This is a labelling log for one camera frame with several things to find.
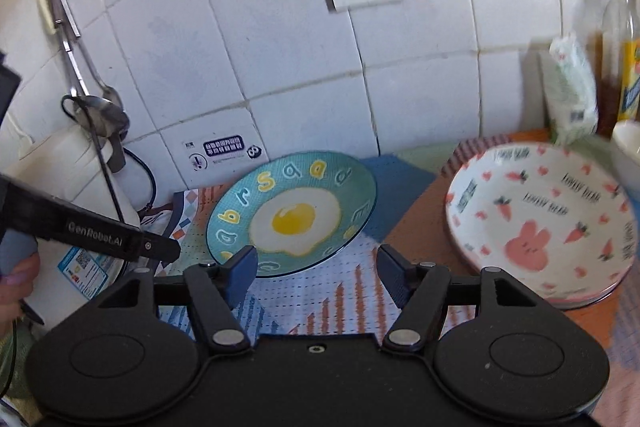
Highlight white electric kettle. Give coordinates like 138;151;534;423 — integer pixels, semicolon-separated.
0;107;148;340

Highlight white black-rimmed ceramic bowl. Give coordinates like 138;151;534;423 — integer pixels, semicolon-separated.
612;119;640;190

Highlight teal fried egg print plate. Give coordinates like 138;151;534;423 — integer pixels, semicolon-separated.
206;150;379;278

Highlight black white wall sticker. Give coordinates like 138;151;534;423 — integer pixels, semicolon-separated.
181;134;264;170

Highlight white green plastic packet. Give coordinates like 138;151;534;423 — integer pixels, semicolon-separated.
542;34;600;145

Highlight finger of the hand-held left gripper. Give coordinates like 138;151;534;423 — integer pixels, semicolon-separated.
135;232;181;264

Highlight metal kitchen tongs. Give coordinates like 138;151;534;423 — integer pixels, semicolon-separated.
37;0;101;100

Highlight black power cable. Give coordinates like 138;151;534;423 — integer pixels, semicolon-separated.
61;96;157;220

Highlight person's left hand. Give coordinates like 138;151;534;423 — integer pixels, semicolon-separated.
0;252;42;334

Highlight clear bottle with cork cap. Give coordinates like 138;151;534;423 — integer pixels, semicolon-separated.
598;0;632;136

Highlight metal spoon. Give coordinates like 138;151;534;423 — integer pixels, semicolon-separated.
75;34;124;108

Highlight metal ladle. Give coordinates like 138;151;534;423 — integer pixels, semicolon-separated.
62;93;132;172

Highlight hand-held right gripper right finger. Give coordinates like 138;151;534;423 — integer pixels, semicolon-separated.
377;244;544;353

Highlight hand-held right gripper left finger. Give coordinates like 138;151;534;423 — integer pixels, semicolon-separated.
96;245;259;356

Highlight colourful patterned table mat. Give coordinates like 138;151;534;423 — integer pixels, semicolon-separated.
137;134;640;427

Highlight yellow labelled oil bottle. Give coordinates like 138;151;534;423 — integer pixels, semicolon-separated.
620;4;640;124

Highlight pink-rimmed plate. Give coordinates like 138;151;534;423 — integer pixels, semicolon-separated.
452;232;632;311

